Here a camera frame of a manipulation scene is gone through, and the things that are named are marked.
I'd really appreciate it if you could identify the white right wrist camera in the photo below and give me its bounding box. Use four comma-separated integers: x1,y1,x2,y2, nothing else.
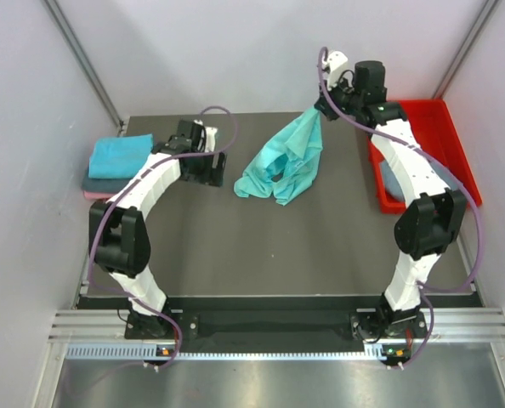
320,50,348,91

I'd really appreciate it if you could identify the folded pink t-shirt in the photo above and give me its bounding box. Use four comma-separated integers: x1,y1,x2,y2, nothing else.
83,191,112,201

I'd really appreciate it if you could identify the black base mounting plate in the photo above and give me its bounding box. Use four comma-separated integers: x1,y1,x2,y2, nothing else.
123,309,428,341

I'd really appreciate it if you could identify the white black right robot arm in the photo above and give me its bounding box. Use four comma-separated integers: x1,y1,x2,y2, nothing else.
315,50,467,341

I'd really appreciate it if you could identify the right aluminium corner post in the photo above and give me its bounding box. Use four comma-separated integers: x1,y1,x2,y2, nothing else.
431,0,502,99

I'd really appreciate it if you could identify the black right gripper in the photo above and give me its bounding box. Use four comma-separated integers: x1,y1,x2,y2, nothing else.
313,73,362,123

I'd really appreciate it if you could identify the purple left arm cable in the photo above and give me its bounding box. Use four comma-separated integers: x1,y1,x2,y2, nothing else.
86,106,241,369

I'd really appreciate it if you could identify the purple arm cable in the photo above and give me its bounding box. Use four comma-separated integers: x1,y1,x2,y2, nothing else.
318,46,485,370
86,106,241,369

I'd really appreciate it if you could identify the left aluminium corner post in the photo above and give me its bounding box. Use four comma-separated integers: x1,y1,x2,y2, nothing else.
41,0,124,129

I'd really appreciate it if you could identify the red plastic bin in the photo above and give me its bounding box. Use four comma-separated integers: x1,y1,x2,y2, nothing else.
368,99,482,215

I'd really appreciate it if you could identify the slotted grey cable duct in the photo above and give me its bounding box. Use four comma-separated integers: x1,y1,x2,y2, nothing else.
65,343,405,361

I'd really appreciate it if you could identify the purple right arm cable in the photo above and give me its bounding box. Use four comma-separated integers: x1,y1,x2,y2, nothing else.
318,46,485,370

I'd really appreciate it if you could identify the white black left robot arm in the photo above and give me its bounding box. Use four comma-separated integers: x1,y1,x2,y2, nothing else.
88,120,226,339

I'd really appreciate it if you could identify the folded blue t-shirt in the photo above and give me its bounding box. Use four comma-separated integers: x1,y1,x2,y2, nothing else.
88,133,153,179

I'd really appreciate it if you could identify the turquoise t-shirt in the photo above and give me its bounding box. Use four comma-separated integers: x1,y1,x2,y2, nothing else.
234,107,323,206

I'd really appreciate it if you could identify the aluminium corner post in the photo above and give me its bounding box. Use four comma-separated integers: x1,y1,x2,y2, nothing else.
431,0,502,99
41,0,124,129

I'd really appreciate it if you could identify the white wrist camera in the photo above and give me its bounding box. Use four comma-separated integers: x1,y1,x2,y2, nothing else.
320,50,348,91
200,127,218,152

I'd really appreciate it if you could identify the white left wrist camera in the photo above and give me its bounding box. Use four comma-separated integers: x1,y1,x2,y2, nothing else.
200,127,218,152

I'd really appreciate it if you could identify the grey-blue t-shirt in bin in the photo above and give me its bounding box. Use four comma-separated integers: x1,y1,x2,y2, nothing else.
381,151,460,206

